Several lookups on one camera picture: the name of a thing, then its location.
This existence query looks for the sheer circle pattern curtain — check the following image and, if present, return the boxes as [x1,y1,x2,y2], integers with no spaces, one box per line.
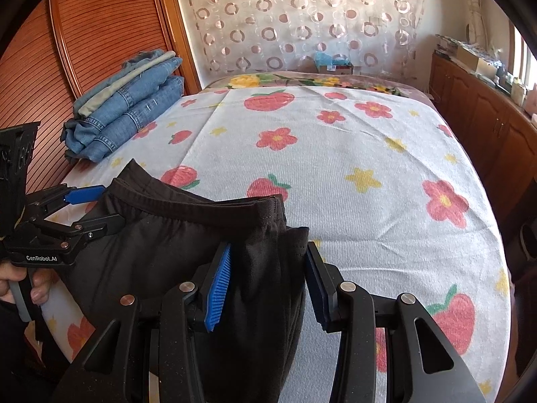
[172,0,426,89]

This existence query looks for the person's left hand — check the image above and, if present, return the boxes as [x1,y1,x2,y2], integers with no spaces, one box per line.
[0,260,54,306]

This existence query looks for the stack of small packages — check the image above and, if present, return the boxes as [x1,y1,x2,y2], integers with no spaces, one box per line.
[434,34,458,57]

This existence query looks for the dark blue folded jeans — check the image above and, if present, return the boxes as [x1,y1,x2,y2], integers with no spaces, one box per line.
[62,118,118,164]

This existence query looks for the light blue folded jeans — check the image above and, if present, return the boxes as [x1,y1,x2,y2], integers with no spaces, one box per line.
[73,49,183,118]

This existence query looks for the wooden cabinet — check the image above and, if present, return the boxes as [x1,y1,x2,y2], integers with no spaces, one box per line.
[430,52,537,227]

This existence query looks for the window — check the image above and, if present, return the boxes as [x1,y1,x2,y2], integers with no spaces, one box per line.
[507,17,537,93]

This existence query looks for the black pants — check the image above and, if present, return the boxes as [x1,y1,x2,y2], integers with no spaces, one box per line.
[54,160,311,403]

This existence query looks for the small cardboard box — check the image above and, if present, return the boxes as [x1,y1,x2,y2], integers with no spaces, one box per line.
[316,63,363,77]

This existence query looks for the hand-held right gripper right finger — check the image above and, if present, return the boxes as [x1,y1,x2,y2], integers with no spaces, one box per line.
[305,241,487,403]

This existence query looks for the white flower print blanket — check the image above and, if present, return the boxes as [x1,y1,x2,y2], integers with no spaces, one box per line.
[23,86,510,403]

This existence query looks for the mid blue folded jeans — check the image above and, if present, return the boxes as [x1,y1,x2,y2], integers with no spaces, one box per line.
[82,76,185,152]

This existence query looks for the blue plastic bag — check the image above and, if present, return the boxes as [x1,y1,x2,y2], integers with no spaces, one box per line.
[314,52,351,69]

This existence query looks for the person's left forearm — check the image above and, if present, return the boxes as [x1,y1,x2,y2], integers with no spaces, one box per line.
[0,300,76,403]

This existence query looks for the white floral window curtain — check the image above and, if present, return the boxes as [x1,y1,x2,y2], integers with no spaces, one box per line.
[459,0,487,51]

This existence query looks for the open cardboard box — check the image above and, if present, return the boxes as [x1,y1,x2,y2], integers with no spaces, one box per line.
[455,46,496,78]

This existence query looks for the wooden slatted wardrobe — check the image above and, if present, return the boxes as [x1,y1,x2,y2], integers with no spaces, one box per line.
[0,0,202,202]

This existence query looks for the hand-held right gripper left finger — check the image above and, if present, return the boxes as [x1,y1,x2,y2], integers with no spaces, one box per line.
[54,243,233,403]

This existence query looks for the pink floral blanket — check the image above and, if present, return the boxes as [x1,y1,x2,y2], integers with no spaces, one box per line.
[203,72,437,101]

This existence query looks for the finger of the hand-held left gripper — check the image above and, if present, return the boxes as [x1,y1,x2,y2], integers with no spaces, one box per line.
[40,185,106,219]
[63,213,127,246]

